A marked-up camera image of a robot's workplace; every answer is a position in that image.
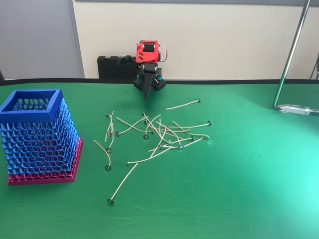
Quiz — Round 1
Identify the cream candle wick metal base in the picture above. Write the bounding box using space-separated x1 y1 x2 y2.
144 120 184 140
93 139 112 171
116 117 154 133
148 135 194 152
106 111 115 136
163 124 184 150
142 112 158 134
115 116 150 137
143 114 161 139
105 122 115 153
165 98 201 111
158 118 172 144
126 146 174 166
159 136 204 149
104 113 112 142
156 120 191 132
106 163 139 204
168 120 212 129
172 120 212 140

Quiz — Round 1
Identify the blue and magenta lattice basket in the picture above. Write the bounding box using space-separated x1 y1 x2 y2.
0 89 84 187

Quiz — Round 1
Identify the black plastic tool case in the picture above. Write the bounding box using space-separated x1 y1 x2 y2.
97 55 138 82

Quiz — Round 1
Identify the green cloth with black rim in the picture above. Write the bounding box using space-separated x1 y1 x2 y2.
0 78 319 239

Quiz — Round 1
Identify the chrome stand pole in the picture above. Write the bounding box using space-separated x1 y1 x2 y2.
273 0 312 110

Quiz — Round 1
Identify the silver stand clamp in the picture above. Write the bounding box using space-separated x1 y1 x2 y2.
278 104 319 116

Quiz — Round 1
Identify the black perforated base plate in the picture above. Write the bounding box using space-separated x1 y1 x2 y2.
134 74 166 92

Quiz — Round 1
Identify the white servo cable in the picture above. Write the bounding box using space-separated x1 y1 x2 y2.
158 44 169 63

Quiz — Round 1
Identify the dark chair frame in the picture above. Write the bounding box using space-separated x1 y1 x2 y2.
310 51 319 80

